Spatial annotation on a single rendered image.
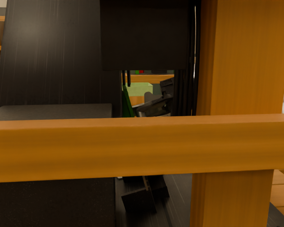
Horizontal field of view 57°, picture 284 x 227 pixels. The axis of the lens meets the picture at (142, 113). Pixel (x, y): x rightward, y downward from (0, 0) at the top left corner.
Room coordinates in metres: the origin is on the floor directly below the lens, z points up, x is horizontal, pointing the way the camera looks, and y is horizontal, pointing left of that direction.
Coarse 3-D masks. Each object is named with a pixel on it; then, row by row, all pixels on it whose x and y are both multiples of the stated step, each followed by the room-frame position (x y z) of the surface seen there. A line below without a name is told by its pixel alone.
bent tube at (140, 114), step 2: (138, 104) 0.80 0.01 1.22; (140, 104) 0.80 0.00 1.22; (142, 104) 0.80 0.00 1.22; (132, 106) 0.80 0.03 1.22; (134, 106) 0.80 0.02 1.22; (136, 106) 0.80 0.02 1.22; (138, 106) 0.80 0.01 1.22; (134, 108) 0.80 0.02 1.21; (136, 108) 0.80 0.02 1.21; (134, 110) 0.81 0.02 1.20; (136, 110) 0.81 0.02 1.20; (134, 112) 0.82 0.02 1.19; (136, 112) 0.80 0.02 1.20; (138, 112) 0.80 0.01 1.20; (140, 112) 0.80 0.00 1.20; (142, 112) 0.80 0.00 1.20; (144, 112) 0.80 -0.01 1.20; (134, 114) 0.83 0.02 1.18; (136, 114) 0.80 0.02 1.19; (138, 114) 0.79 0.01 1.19; (140, 114) 0.79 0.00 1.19; (142, 114) 0.79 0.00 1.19; (144, 114) 0.79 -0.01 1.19; (136, 116) 0.80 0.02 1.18; (138, 116) 0.79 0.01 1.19; (140, 116) 0.79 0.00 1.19; (142, 116) 0.79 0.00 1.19; (144, 116) 0.79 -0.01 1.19
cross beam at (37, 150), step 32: (0, 128) 0.38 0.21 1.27; (32, 128) 0.38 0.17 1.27; (64, 128) 0.39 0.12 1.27; (96, 128) 0.39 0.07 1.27; (128, 128) 0.40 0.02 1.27; (160, 128) 0.40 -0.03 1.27; (192, 128) 0.41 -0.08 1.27; (224, 128) 0.41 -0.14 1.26; (256, 128) 0.42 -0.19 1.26; (0, 160) 0.38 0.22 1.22; (32, 160) 0.38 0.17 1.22; (64, 160) 0.39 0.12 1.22; (96, 160) 0.39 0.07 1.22; (128, 160) 0.40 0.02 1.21; (160, 160) 0.40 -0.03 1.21; (192, 160) 0.41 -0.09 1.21; (224, 160) 0.41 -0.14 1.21; (256, 160) 0.42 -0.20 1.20
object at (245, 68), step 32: (224, 0) 0.46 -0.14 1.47; (256, 0) 0.47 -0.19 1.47; (224, 32) 0.46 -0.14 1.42; (256, 32) 0.47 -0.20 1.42; (224, 64) 0.46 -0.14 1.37; (256, 64) 0.47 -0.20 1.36; (224, 96) 0.46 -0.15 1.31; (256, 96) 0.47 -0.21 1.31; (192, 192) 0.54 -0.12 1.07; (224, 192) 0.47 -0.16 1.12; (256, 192) 0.47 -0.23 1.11; (192, 224) 0.52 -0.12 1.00; (224, 224) 0.47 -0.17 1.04; (256, 224) 0.47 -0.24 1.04
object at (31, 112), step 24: (0, 120) 0.55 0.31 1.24; (0, 192) 0.53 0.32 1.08; (24, 192) 0.54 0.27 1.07; (48, 192) 0.54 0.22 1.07; (72, 192) 0.55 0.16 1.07; (96, 192) 0.55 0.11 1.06; (0, 216) 0.53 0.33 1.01; (24, 216) 0.54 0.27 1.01; (48, 216) 0.54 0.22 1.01; (72, 216) 0.55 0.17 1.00; (96, 216) 0.55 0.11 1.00
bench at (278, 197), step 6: (276, 174) 1.00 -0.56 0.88; (282, 174) 1.00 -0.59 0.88; (276, 180) 0.95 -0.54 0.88; (282, 180) 0.95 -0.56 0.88; (276, 186) 0.90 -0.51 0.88; (282, 186) 0.90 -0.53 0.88; (276, 192) 0.86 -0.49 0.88; (282, 192) 0.86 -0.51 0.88; (270, 198) 0.82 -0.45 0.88; (276, 198) 0.82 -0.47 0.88; (282, 198) 0.82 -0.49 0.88; (276, 204) 0.78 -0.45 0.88; (282, 204) 0.78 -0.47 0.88; (282, 210) 0.75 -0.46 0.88
